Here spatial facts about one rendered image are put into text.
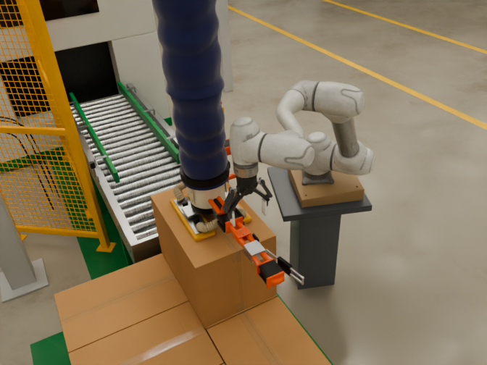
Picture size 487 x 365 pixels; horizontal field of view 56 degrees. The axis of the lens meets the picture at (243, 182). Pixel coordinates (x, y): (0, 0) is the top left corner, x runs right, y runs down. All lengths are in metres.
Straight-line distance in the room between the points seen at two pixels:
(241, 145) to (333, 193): 1.14
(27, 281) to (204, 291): 1.73
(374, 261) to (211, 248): 1.61
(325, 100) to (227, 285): 0.93
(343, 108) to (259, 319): 1.06
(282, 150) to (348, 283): 1.85
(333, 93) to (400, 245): 1.82
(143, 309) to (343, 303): 1.32
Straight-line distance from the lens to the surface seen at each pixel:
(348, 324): 2.97
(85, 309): 2.48
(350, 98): 1.94
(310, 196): 2.54
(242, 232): 1.88
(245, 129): 1.50
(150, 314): 2.36
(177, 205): 2.25
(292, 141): 1.47
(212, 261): 1.98
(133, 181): 3.32
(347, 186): 2.61
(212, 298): 2.13
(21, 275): 3.49
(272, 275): 1.69
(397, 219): 3.75
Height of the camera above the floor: 2.33
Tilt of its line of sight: 35 degrees down
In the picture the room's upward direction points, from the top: 3 degrees counter-clockwise
